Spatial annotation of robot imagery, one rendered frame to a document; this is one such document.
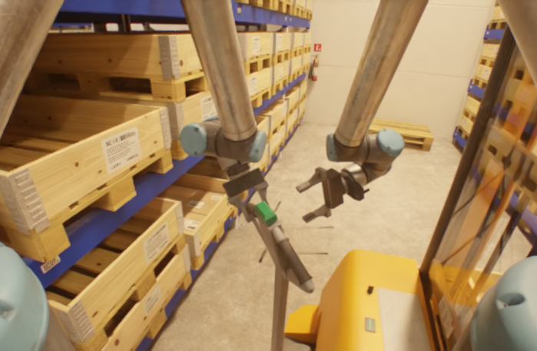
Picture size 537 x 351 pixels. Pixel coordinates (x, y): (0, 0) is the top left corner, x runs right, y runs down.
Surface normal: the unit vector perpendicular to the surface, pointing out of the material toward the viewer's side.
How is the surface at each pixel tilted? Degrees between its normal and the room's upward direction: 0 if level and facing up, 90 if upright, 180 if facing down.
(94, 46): 90
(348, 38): 90
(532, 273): 5
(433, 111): 90
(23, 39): 98
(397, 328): 0
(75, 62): 90
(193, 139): 79
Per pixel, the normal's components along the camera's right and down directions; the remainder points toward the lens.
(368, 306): 0.03, -0.88
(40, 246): 0.49, 0.42
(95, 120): -0.27, 0.44
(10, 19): 0.92, 0.15
